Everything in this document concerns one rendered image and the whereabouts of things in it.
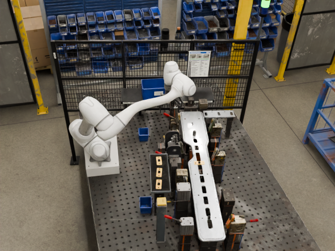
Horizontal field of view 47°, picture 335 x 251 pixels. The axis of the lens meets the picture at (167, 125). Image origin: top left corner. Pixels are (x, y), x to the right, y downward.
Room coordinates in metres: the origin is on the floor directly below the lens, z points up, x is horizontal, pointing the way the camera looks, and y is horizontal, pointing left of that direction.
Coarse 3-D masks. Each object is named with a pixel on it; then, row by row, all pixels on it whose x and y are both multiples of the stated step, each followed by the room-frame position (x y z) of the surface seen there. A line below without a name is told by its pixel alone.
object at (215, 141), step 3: (210, 141) 2.41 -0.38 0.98; (213, 141) 2.40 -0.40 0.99; (216, 141) 2.40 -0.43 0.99; (210, 144) 2.39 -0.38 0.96; (213, 144) 2.39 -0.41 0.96; (216, 144) 2.39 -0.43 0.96; (210, 147) 2.39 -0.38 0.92; (213, 147) 2.39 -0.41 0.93; (210, 150) 2.39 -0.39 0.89; (213, 150) 2.39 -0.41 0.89; (210, 153) 2.39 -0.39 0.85; (210, 156) 2.39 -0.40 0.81; (210, 159) 2.39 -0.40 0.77; (210, 162) 2.39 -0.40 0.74
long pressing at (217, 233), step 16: (192, 112) 2.78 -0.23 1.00; (192, 128) 2.54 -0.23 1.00; (192, 144) 2.34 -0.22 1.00; (192, 160) 2.15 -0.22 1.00; (208, 160) 2.16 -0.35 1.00; (192, 176) 1.98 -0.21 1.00; (208, 176) 1.99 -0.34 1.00; (192, 192) 1.82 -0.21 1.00; (208, 192) 1.83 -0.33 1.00; (208, 240) 1.43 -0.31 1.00
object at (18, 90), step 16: (0, 0) 3.85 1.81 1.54; (16, 0) 3.87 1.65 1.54; (0, 16) 3.84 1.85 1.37; (16, 16) 3.86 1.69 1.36; (0, 32) 3.83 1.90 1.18; (16, 32) 3.87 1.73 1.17; (0, 48) 3.82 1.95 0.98; (16, 48) 3.87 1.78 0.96; (0, 64) 3.81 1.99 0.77; (16, 64) 3.86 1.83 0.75; (32, 64) 3.88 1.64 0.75; (0, 80) 3.80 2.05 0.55; (16, 80) 3.86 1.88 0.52; (32, 80) 3.87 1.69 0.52; (0, 96) 3.79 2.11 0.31; (16, 96) 3.84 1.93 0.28; (32, 96) 3.88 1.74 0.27
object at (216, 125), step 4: (216, 124) 2.57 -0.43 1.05; (220, 124) 2.57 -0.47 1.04; (212, 128) 2.53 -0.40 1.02; (216, 128) 2.53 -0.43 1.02; (220, 128) 2.53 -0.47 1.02; (212, 132) 2.53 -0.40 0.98; (216, 132) 2.53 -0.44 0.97; (220, 132) 2.53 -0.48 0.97; (212, 136) 2.53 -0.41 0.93; (216, 136) 2.53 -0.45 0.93; (208, 148) 2.57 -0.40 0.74; (208, 152) 2.54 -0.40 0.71
